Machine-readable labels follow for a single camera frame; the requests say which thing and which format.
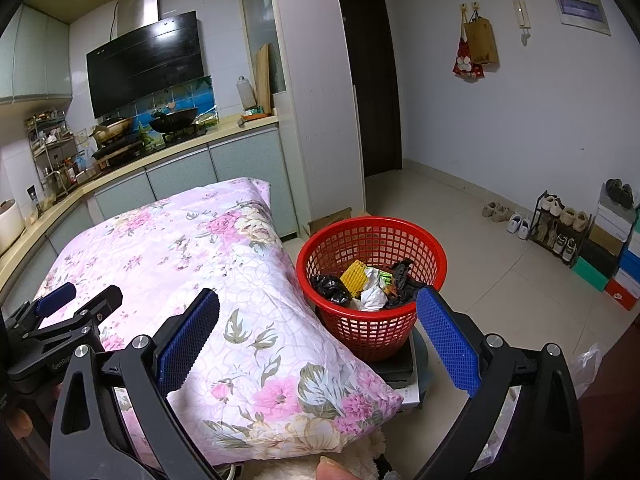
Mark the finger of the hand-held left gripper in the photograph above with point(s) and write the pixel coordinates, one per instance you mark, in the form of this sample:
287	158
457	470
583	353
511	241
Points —
55	297
97	310

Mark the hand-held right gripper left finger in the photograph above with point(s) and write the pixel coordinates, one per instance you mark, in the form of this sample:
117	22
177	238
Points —
187	345

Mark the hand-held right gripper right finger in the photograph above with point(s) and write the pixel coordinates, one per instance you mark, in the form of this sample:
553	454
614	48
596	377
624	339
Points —
450	345

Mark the red plastic mesh basket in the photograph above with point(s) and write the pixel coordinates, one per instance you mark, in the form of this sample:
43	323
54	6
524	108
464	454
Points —
370	335

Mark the white knotted plastic bag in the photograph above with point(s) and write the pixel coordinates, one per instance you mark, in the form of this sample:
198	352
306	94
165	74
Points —
372	297

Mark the green snack packet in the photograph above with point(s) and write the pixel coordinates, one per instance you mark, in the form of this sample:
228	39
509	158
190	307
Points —
384	277

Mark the yellow ribbed foam pad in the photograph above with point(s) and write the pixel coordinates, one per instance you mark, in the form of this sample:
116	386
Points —
355	277

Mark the shiny black plastic bag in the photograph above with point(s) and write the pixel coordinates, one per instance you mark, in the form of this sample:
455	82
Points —
327	287

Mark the person's right hand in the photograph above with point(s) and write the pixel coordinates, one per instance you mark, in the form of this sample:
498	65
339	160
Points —
332	467

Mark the white box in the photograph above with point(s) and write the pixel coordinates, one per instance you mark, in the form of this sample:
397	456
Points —
417	395

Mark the white rice cooker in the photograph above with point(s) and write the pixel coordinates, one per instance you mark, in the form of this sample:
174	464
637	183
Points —
10	227

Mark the pink floral blanket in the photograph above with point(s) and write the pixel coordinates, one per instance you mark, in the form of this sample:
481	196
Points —
250	280

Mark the white shoe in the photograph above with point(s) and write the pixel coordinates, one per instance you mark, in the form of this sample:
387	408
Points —
524	227
514	222

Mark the white fleece garment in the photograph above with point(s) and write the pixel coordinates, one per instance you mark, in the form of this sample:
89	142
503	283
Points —
360	452

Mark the thin clear plastic bag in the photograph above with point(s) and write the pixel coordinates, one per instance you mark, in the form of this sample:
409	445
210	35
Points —
590	365

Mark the beige shoe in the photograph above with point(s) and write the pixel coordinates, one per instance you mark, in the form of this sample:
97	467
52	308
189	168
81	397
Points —
489	208
501	212

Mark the metal kitchen rack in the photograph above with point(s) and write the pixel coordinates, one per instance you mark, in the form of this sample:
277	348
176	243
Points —
50	155

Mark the pale green lower cabinets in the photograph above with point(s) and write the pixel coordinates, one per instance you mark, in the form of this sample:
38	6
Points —
180	175

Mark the pale green cabinets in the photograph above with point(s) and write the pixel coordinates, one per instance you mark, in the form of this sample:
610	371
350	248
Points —
180	175
35	60

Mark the black shoe rack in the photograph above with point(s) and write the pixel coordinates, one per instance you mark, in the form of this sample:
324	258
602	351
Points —
537	210

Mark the black gas stove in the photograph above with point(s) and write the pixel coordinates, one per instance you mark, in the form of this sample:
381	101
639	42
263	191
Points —
125	149

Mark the group of assorted shoes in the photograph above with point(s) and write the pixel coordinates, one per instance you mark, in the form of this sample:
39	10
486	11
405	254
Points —
567	216

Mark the cardboard box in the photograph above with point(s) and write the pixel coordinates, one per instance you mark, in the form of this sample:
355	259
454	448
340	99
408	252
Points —
325	222

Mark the golden frying pan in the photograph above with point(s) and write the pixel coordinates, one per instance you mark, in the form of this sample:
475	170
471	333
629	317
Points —
112	130

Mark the stack of shoe boxes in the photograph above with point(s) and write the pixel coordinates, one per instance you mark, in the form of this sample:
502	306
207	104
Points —
607	232

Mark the black wok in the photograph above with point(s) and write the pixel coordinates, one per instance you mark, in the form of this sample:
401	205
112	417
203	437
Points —
172	120

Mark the beige kitchen countertop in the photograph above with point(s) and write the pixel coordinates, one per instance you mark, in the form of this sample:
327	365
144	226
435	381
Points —
220	130

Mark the black shoe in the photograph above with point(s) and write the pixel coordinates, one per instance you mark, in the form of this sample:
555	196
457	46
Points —
614	187
626	195

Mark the blue scenic backsplash panel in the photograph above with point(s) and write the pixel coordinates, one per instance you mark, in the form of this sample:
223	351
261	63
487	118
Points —
202	97

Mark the pale green upper cabinets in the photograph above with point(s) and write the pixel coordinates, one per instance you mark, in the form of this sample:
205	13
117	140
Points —
35	60

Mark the small orange container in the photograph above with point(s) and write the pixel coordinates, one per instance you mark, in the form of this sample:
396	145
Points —
255	115

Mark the black range hood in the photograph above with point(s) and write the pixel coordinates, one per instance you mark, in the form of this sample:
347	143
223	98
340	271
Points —
145	70

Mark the white plastic bottle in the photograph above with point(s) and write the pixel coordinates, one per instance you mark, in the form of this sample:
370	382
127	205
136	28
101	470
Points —
245	92

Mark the dark wooden door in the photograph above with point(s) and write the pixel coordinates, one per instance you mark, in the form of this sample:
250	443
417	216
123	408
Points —
370	85

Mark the wooden cutting board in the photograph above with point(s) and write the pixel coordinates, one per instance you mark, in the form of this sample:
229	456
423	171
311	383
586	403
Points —
263	77

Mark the red hanging pouch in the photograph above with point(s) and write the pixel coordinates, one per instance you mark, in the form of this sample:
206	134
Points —
464	62

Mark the brown paper bag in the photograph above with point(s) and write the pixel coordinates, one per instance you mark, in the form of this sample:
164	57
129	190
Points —
481	42

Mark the frosted glass panel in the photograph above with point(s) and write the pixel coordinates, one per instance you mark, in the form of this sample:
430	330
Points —
260	20

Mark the white intercom phone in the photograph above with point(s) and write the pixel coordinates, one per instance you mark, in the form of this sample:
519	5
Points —
521	12

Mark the white electrical panel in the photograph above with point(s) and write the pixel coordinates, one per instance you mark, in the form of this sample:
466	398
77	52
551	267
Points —
582	10

